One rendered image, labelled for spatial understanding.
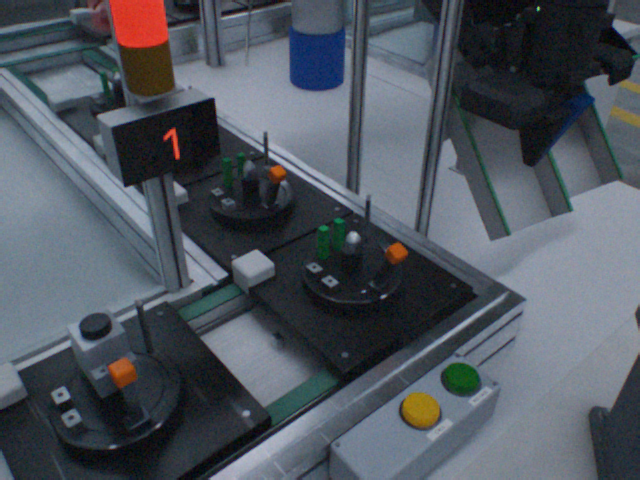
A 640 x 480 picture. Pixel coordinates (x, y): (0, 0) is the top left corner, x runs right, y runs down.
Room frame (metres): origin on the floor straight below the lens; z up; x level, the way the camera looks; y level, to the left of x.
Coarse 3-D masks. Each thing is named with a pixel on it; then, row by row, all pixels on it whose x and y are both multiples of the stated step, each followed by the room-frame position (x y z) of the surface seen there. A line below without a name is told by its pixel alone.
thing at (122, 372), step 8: (120, 360) 0.38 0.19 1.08; (128, 360) 0.38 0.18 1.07; (112, 368) 0.37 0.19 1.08; (120, 368) 0.37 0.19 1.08; (128, 368) 0.37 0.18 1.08; (112, 376) 0.36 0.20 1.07; (120, 376) 0.36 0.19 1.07; (128, 376) 0.36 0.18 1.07; (136, 376) 0.37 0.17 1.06; (120, 384) 0.36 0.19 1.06; (128, 384) 0.37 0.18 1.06; (120, 392) 0.37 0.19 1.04; (128, 392) 0.36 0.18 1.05; (136, 392) 0.37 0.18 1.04; (128, 400) 0.36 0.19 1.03; (136, 400) 0.37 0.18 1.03; (128, 408) 0.36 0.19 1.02; (136, 408) 0.37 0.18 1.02; (128, 416) 0.36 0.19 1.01; (136, 416) 0.36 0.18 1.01; (144, 416) 0.37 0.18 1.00
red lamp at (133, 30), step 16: (112, 0) 0.58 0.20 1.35; (128, 0) 0.57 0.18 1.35; (144, 0) 0.57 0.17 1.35; (160, 0) 0.59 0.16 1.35; (128, 16) 0.57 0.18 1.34; (144, 16) 0.57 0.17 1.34; (160, 16) 0.59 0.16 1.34; (128, 32) 0.57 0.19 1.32; (144, 32) 0.57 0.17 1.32; (160, 32) 0.58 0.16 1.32
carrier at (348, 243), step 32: (352, 224) 0.76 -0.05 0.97; (256, 256) 0.65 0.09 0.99; (288, 256) 0.67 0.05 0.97; (320, 256) 0.64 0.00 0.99; (352, 256) 0.61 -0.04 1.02; (384, 256) 0.65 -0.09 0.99; (416, 256) 0.68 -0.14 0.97; (256, 288) 0.60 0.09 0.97; (288, 288) 0.60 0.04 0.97; (320, 288) 0.58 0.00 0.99; (352, 288) 0.58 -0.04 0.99; (384, 288) 0.58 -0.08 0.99; (416, 288) 0.60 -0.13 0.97; (448, 288) 0.61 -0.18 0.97; (288, 320) 0.54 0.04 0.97; (320, 320) 0.54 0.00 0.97; (352, 320) 0.54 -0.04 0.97; (384, 320) 0.54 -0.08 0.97; (416, 320) 0.54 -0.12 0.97; (320, 352) 0.49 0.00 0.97; (352, 352) 0.49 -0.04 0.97; (384, 352) 0.50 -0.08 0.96
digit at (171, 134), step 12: (156, 120) 0.57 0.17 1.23; (168, 120) 0.58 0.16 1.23; (180, 120) 0.58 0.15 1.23; (156, 132) 0.57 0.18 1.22; (168, 132) 0.57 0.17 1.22; (180, 132) 0.58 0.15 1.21; (156, 144) 0.56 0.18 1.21; (168, 144) 0.57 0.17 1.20; (180, 144) 0.58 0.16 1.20; (156, 156) 0.56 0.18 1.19; (168, 156) 0.57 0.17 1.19; (180, 156) 0.58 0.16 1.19; (192, 156) 0.59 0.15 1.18; (156, 168) 0.56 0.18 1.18; (168, 168) 0.57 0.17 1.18
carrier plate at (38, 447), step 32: (128, 320) 0.54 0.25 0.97; (160, 320) 0.54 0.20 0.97; (64, 352) 0.48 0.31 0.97; (192, 352) 0.48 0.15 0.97; (32, 384) 0.43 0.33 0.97; (192, 384) 0.44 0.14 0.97; (224, 384) 0.44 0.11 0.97; (0, 416) 0.39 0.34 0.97; (32, 416) 0.39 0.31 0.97; (192, 416) 0.39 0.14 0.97; (224, 416) 0.39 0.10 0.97; (256, 416) 0.39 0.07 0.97; (32, 448) 0.35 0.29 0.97; (64, 448) 0.35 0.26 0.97; (160, 448) 0.35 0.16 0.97; (192, 448) 0.35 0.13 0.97; (224, 448) 0.36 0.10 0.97
